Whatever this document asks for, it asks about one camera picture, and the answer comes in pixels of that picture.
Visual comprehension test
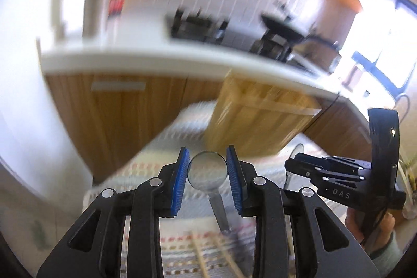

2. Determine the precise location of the white countertop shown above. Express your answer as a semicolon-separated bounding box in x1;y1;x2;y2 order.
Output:
37;11;368;120

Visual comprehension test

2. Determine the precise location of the black gas stove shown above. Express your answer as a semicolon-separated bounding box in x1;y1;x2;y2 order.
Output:
168;7;230;45

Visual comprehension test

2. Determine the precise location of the yellow wicker utensil basket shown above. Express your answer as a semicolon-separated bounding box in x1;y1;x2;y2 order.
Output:
204;73;322;157

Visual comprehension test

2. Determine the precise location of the black frying pan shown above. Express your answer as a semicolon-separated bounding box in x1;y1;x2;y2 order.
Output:
260;13;341;52

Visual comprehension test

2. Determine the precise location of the person's right hand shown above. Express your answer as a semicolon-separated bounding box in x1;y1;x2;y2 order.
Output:
345;208;401;257

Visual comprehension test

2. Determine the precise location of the silver metal spoon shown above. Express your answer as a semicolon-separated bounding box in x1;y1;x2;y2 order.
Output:
187;151;230;234

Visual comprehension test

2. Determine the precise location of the wooden kitchen cabinet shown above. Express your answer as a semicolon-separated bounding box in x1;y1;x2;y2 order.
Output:
46;73;371;181

